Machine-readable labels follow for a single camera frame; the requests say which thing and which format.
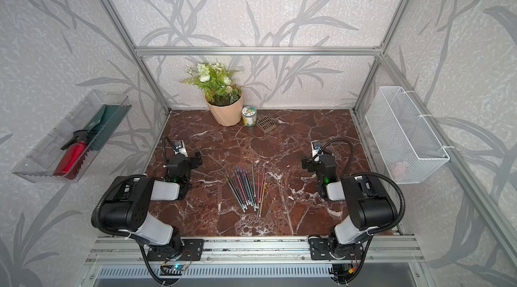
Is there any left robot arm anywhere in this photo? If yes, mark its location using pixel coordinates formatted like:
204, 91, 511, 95
91, 152, 203, 249

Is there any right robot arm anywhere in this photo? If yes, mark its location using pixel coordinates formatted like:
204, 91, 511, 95
302, 154, 406, 253

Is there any yellow pencil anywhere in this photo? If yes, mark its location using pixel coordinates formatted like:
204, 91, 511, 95
258, 182, 267, 218

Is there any pink object in basket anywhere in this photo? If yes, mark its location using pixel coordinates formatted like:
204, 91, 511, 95
390, 161, 409, 179

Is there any brown slotted plastic piece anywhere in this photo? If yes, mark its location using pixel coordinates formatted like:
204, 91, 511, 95
257, 116, 277, 134

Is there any terracotta pot with plant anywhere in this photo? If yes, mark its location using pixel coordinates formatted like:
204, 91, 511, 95
180, 62, 243, 127

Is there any yellow green tin can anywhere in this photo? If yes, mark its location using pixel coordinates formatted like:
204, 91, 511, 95
242, 106, 257, 127

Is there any green garden trowel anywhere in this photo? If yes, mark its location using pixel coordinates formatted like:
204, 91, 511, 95
83, 105, 120, 151

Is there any red spray bottle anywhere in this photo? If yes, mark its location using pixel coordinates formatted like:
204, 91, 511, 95
53, 129, 94, 180

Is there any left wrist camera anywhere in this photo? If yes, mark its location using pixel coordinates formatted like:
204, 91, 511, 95
173, 140, 188, 157

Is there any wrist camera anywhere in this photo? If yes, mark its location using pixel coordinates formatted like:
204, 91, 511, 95
173, 140, 188, 157
311, 140, 323, 159

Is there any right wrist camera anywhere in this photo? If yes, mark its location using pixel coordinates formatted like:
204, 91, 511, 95
311, 140, 323, 159

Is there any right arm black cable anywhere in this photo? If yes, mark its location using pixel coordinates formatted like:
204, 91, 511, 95
318, 138, 406, 235

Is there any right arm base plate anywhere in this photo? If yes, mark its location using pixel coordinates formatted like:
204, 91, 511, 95
308, 235, 364, 261

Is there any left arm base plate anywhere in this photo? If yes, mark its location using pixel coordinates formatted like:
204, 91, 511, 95
147, 239, 205, 262

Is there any white wire mesh basket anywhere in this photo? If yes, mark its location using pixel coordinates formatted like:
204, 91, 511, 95
366, 86, 450, 184

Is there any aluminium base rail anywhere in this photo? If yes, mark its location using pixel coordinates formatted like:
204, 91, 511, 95
85, 235, 425, 265

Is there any circuit board with wires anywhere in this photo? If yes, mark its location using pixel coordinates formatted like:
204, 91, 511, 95
160, 261, 192, 276

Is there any clear plastic wall tray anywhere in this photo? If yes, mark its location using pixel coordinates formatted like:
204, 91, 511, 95
12, 90, 132, 183

